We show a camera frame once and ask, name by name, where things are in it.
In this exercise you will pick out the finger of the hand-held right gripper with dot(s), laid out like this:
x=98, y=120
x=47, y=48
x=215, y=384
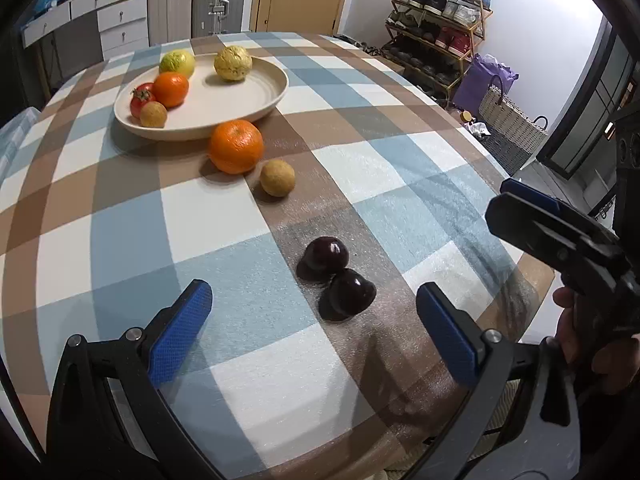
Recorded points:
x=535, y=195
x=545, y=240

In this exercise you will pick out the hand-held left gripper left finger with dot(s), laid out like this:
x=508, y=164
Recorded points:
x=177, y=332

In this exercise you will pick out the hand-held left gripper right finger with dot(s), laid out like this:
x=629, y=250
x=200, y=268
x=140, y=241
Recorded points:
x=447, y=332

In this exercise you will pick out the dark purple plum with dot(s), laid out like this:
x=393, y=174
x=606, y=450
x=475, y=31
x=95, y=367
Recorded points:
x=348, y=292
x=324, y=257

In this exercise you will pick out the brown longan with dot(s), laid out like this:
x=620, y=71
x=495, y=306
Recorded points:
x=153, y=114
x=277, y=177

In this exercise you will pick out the orange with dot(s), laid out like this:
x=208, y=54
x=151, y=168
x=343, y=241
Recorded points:
x=236, y=146
x=171, y=89

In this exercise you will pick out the red tomato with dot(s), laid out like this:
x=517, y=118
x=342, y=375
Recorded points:
x=141, y=101

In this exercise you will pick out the cream round plate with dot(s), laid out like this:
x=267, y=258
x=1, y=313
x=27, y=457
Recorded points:
x=225, y=97

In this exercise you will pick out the smooth yellow-green guava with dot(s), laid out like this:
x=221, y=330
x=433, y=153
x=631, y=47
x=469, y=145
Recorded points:
x=177, y=62

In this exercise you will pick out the bumpy yellow guava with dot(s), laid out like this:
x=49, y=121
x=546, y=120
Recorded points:
x=233, y=63

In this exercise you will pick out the person's right hand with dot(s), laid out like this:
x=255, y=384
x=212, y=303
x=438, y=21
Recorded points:
x=617, y=365

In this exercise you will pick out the black mesh bin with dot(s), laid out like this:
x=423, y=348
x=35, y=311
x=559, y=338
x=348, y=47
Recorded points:
x=512, y=155

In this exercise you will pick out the purple bag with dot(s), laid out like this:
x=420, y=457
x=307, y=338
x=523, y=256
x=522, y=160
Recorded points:
x=480, y=82

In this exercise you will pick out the shoe rack with shoes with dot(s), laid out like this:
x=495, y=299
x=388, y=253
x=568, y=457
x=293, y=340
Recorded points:
x=440, y=2

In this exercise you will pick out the pile of loose shoes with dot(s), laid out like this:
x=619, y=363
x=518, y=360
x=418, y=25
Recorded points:
x=357, y=44

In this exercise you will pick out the pale blue checked cloth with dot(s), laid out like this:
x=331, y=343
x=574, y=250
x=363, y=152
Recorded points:
x=15, y=140

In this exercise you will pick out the white desk with drawers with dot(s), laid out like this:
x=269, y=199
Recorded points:
x=115, y=17

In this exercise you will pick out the beige suitcase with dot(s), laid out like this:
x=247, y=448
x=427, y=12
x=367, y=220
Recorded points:
x=170, y=2

